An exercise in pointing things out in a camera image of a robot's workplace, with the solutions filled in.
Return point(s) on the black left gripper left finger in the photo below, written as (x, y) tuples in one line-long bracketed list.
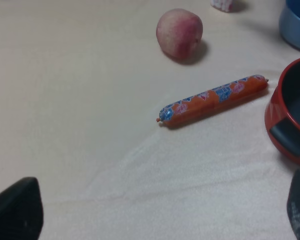
[(21, 210)]

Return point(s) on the small clear candy jar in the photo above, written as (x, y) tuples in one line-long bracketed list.
[(222, 5)]

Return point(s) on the blue plastic bowl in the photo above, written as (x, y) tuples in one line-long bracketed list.
[(289, 23)]

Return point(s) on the orange wrapped sausage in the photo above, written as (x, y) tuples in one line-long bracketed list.
[(206, 103)]

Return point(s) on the red peach fruit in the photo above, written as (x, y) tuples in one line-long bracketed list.
[(179, 33)]

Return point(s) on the red pot black handles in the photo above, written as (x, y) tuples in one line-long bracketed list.
[(282, 114)]

